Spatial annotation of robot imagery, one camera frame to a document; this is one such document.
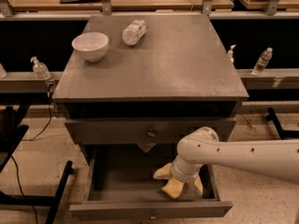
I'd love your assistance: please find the closed grey top drawer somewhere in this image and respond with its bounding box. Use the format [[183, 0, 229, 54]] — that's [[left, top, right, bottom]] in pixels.
[[65, 118, 236, 145]]

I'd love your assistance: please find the black table leg left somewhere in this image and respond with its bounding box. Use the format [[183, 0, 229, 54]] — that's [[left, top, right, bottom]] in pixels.
[[0, 161, 74, 224]]

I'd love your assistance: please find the black power cable on floor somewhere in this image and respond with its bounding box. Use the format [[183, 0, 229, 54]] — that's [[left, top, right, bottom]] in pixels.
[[8, 91, 53, 224]]

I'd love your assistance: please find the clear plastic bottle lying down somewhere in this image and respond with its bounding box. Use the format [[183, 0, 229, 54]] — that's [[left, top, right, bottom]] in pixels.
[[122, 20, 147, 46]]

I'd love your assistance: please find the black table leg right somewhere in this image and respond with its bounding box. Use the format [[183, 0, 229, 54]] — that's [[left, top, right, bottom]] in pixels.
[[266, 107, 299, 140]]

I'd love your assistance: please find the small white pump bottle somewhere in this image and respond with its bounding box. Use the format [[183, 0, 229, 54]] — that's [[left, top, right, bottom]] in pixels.
[[227, 45, 236, 64]]

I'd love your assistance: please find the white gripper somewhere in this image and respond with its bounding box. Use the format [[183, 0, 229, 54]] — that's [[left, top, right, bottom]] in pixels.
[[153, 156, 203, 196]]

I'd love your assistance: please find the yellow sponge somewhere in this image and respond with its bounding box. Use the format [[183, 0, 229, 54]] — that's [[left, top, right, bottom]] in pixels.
[[162, 177, 184, 199]]

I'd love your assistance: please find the white ceramic bowl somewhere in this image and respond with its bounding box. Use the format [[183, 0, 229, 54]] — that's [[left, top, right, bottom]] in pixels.
[[72, 32, 108, 63]]

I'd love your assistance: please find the black table leg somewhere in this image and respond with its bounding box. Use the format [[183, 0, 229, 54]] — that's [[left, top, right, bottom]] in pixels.
[[266, 107, 299, 140], [0, 161, 74, 224]]

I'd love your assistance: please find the open grey middle drawer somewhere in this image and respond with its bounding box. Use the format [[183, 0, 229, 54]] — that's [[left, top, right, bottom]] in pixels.
[[70, 144, 233, 220]]

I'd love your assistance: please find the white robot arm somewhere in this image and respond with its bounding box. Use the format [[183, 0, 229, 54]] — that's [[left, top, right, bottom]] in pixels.
[[153, 127, 299, 199]]

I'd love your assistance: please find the clear pump sanitizer bottle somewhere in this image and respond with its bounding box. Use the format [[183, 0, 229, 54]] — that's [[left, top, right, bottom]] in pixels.
[[31, 56, 51, 80]]

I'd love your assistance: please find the wooden workbench behind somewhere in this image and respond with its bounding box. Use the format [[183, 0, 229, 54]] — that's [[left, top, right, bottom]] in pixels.
[[8, 0, 204, 12]]

